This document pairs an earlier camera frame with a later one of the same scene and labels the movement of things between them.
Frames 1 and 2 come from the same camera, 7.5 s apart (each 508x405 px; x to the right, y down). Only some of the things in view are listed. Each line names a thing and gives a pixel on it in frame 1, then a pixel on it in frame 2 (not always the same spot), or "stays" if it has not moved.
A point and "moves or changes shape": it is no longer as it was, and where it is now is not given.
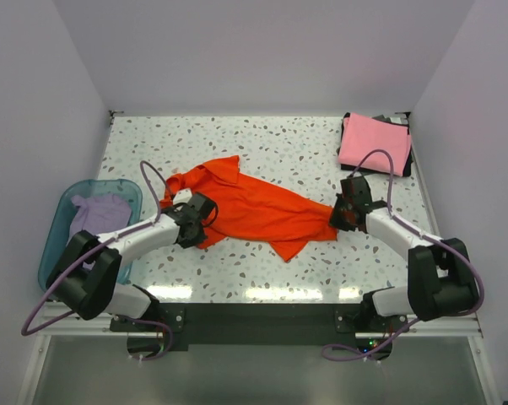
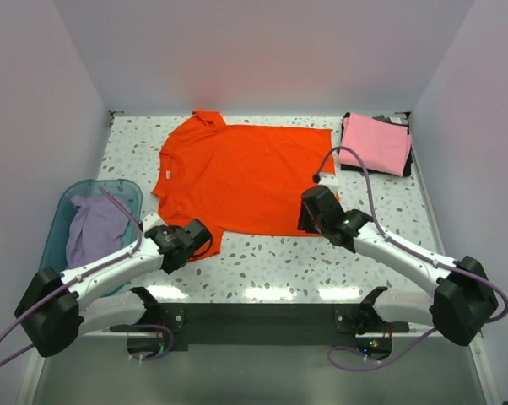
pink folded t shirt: (362, 135) stays
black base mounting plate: (184, 325) stays
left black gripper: (197, 240) to (170, 269)
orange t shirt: (253, 212) moves or changes shape
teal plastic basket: (61, 230) stays
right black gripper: (334, 220) to (303, 224)
